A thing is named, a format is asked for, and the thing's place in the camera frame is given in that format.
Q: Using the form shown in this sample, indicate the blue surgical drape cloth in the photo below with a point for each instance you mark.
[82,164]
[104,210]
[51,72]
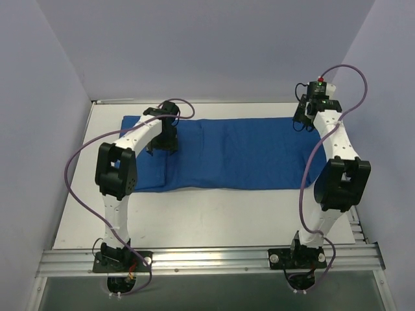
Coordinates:
[242,154]

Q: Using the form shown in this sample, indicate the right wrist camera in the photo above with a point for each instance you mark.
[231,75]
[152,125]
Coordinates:
[320,89]

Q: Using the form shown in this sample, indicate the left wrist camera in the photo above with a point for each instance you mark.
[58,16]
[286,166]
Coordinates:
[165,108]

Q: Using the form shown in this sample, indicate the aluminium front rail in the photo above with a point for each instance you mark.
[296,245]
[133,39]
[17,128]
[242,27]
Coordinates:
[204,261]

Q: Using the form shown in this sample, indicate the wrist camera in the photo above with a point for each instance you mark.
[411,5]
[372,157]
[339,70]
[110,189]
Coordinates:
[320,89]
[165,108]

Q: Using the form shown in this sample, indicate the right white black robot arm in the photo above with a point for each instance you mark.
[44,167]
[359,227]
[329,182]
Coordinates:
[341,182]

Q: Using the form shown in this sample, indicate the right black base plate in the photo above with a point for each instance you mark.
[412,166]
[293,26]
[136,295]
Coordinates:
[307,259]

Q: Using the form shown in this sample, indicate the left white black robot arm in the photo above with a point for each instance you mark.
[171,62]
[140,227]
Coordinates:
[116,171]

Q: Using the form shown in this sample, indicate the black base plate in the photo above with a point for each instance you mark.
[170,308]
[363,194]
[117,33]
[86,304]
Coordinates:
[104,264]
[307,259]

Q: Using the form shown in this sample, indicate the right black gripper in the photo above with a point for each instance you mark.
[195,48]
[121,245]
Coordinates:
[300,114]

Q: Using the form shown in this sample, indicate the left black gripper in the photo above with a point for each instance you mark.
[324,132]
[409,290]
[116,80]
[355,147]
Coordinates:
[164,142]

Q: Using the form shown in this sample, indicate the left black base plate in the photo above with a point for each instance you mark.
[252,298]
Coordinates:
[104,264]

